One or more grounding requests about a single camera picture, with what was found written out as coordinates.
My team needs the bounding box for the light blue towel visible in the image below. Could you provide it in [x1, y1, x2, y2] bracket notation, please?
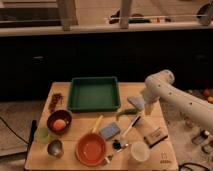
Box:
[127, 96, 145, 111]

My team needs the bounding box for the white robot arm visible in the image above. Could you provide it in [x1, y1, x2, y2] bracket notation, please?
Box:
[141, 70, 213, 134]

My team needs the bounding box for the green plastic tray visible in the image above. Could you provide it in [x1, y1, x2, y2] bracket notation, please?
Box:
[67, 77, 121, 113]

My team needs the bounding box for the green chili pepper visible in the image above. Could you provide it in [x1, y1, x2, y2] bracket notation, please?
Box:
[116, 108, 138, 121]

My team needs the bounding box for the tan black blackboard eraser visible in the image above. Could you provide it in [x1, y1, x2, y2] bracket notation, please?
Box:
[144, 127, 168, 148]

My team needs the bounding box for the blue sponge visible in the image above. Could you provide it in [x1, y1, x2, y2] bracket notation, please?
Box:
[100, 122, 120, 140]

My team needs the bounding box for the white plastic cup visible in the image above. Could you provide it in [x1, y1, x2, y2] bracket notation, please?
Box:
[130, 141, 150, 162]

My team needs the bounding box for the black metal clip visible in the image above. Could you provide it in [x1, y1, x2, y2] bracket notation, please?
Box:
[112, 139, 129, 152]

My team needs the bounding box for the spice jar black lid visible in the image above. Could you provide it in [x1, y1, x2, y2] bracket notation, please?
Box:
[191, 130, 210, 145]

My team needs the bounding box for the orange frying pan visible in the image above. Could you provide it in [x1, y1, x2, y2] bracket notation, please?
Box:
[75, 116, 107, 167]

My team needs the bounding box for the dark red bowl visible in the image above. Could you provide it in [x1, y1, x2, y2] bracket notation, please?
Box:
[47, 110, 72, 134]

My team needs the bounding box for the orange egg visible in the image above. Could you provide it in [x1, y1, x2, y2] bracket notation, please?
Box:
[53, 119, 66, 131]

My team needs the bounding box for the red dried chili bunch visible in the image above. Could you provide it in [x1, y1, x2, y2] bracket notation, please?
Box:
[48, 93, 63, 113]

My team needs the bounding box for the small metal cup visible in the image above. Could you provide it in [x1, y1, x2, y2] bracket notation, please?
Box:
[47, 139, 64, 158]

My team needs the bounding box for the light green plastic cup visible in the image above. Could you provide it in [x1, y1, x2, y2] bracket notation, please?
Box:
[34, 127, 50, 144]

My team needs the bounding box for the black cable left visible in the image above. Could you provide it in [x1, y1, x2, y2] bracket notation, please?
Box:
[0, 115, 30, 147]

